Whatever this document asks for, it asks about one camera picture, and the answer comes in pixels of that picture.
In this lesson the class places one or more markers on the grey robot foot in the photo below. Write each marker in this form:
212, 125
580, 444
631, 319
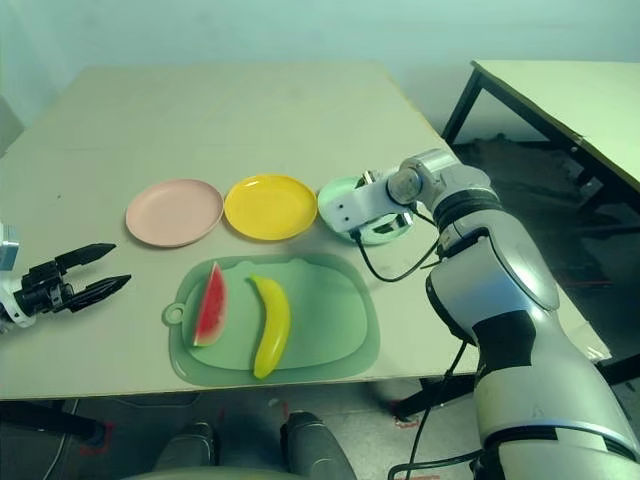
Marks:
315, 445
190, 450

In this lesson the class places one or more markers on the grey robot left foot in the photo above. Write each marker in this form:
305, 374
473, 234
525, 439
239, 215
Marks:
190, 450

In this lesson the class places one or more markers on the pink round plate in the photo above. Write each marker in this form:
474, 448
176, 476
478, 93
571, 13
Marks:
174, 212

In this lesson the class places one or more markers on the toy watermelon slice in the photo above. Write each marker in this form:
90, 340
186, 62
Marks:
212, 310

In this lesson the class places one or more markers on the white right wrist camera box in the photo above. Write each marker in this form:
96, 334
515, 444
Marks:
362, 207

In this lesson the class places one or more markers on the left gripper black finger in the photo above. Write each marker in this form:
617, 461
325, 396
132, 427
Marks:
100, 291
85, 255

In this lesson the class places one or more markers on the yellow round plate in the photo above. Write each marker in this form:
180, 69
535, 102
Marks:
270, 207

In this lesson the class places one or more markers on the side table with black legs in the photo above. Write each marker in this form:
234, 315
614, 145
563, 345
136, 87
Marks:
575, 95

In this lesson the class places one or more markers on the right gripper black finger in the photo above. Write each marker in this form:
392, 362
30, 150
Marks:
392, 225
368, 180

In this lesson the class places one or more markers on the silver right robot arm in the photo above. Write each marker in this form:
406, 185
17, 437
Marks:
515, 310

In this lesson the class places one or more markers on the black table base bar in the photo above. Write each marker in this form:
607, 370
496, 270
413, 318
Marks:
440, 395
50, 417

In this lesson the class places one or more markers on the green silicone cutting mat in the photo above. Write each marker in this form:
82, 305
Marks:
325, 310

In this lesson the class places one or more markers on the yellow toy banana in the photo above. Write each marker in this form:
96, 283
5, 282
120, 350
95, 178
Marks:
274, 330

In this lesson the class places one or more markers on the grey robot right foot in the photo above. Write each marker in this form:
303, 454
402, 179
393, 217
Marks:
315, 445

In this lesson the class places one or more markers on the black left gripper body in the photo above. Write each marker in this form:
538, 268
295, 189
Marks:
45, 290

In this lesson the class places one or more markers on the mint green round plate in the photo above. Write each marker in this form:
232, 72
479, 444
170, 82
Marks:
340, 186

